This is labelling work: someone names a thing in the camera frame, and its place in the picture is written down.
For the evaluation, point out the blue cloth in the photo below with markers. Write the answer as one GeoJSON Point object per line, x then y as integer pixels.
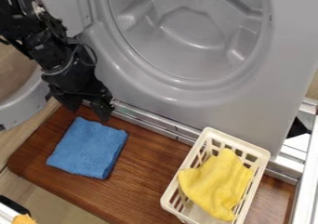
{"type": "Point", "coordinates": [89, 147]}

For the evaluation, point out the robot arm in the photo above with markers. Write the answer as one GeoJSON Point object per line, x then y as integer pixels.
{"type": "Point", "coordinates": [29, 23]}

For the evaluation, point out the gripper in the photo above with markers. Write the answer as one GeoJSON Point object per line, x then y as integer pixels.
{"type": "Point", "coordinates": [74, 79]}

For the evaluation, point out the white basket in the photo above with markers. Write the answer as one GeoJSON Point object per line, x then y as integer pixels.
{"type": "Point", "coordinates": [194, 203]}

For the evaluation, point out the yellow cloth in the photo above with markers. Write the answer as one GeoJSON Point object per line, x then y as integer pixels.
{"type": "Point", "coordinates": [217, 184]}

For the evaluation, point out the washing machine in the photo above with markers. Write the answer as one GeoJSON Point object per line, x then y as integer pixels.
{"type": "Point", "coordinates": [198, 57]}

